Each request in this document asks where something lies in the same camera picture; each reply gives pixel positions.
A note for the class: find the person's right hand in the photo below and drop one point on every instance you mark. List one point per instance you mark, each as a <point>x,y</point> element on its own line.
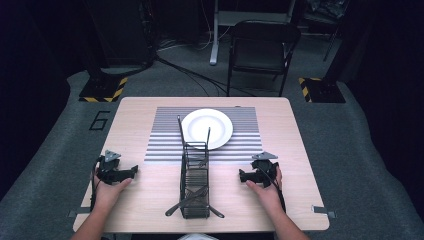
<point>270,195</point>

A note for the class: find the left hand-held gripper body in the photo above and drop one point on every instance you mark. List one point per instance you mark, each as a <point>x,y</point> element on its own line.
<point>108,168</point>

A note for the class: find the stand base with striped tape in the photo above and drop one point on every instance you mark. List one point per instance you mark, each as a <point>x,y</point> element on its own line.
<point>101,88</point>
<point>325,90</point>

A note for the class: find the white desk frame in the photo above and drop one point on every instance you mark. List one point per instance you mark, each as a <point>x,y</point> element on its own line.
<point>215,40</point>

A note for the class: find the black fork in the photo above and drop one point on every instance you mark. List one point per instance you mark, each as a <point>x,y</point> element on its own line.
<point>176,207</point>

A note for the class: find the person's left hand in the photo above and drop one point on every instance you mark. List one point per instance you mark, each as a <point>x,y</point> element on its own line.
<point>106,195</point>

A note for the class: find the white plate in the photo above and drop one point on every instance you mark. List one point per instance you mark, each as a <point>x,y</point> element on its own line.
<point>206,128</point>

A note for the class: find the grey striped placemat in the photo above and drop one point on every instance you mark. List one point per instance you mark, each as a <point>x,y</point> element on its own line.
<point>163,133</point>

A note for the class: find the black folding chair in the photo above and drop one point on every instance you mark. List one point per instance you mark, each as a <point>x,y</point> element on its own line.
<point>261,50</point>

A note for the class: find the black cabinet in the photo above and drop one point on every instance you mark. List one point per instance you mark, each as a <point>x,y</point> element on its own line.
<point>123,33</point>

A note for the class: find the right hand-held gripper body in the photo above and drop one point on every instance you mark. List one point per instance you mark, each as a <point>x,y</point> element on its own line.
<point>265,171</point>

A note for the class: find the grey tape strip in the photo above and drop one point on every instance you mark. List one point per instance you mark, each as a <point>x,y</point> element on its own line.
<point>80,212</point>
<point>322,210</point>

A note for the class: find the white object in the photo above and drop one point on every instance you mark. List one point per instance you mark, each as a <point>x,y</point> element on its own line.
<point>196,237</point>

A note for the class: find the black knife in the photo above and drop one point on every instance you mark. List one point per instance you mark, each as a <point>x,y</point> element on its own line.
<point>216,212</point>

